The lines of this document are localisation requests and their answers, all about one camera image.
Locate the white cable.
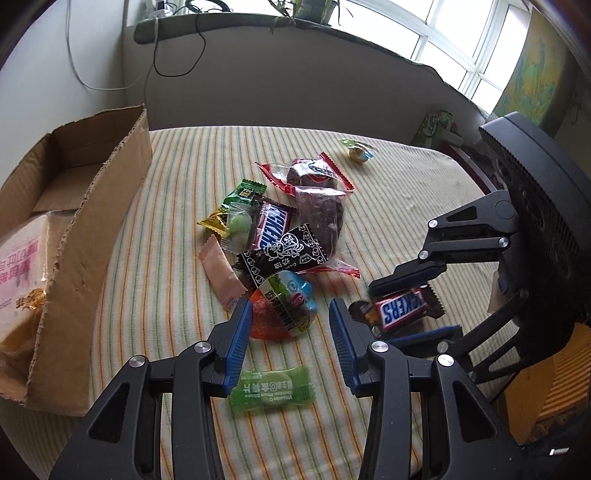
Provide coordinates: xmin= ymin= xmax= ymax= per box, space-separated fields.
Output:
xmin=65 ymin=0 xmax=160 ymax=90

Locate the pink sachet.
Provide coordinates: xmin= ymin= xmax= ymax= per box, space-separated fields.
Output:
xmin=198 ymin=234 xmax=250 ymax=309

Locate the yellow ball candy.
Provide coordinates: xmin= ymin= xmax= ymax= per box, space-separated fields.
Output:
xmin=338 ymin=137 xmax=376 ymax=163

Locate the black white candy packet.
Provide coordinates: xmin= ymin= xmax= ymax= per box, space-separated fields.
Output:
xmin=236 ymin=223 xmax=332 ymax=284

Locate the green candy packet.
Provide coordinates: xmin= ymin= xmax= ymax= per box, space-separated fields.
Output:
xmin=222 ymin=179 xmax=267 ymax=208

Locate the potted plant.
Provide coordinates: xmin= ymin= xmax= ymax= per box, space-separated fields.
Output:
xmin=268 ymin=0 xmax=347 ymax=28

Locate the orange jelly cup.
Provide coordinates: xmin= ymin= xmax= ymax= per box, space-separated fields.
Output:
xmin=248 ymin=270 xmax=319 ymax=342

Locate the green tissue box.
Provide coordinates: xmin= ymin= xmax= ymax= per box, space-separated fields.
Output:
xmin=410 ymin=110 xmax=458 ymax=148

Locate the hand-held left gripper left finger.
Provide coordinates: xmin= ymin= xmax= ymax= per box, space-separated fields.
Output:
xmin=48 ymin=299 xmax=254 ymax=480

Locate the cardboard box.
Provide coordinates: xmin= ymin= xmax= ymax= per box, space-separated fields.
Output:
xmin=0 ymin=105 xmax=153 ymax=418

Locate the clear brown cake packet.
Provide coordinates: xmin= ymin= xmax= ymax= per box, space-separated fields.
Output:
xmin=291 ymin=189 xmax=361 ymax=279

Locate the window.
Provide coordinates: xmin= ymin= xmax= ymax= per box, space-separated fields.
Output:
xmin=332 ymin=0 xmax=532 ymax=112

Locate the brown chocolate bar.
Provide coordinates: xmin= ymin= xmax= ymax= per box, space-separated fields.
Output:
xmin=249 ymin=196 xmax=298 ymax=252
xmin=349 ymin=286 xmax=446 ymax=337

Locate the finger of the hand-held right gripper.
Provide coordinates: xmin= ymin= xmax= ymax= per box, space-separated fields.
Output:
xmin=368 ymin=189 xmax=515 ymax=301
xmin=385 ymin=288 xmax=532 ymax=385

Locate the black cable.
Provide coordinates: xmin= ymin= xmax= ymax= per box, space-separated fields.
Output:
xmin=152 ymin=11 xmax=208 ymax=78

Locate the wall poster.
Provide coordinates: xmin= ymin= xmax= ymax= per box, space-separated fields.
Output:
xmin=492 ymin=9 xmax=573 ymax=125

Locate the green stone windowsill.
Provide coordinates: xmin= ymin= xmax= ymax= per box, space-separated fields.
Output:
xmin=134 ymin=11 xmax=485 ymax=116

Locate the green round candy clear wrapper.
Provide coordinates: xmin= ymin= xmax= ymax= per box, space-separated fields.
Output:
xmin=219 ymin=203 xmax=259 ymax=252

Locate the black ring light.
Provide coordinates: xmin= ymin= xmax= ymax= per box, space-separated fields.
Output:
xmin=185 ymin=0 xmax=232 ymax=14

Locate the yellow candy packet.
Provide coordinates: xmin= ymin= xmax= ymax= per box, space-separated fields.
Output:
xmin=197 ymin=208 xmax=232 ymax=232

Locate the red-edged brown cake packet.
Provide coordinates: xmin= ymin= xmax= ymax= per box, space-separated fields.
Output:
xmin=255 ymin=152 xmax=357 ymax=199

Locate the green plum slice packet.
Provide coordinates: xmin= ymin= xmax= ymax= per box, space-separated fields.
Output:
xmin=228 ymin=364 xmax=315 ymax=416

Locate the sliced bread packet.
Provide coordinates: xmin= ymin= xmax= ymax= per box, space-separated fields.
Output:
xmin=0 ymin=210 xmax=77 ymax=365

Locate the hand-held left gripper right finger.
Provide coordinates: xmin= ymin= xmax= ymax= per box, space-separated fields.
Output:
xmin=328 ymin=298 xmax=550 ymax=480

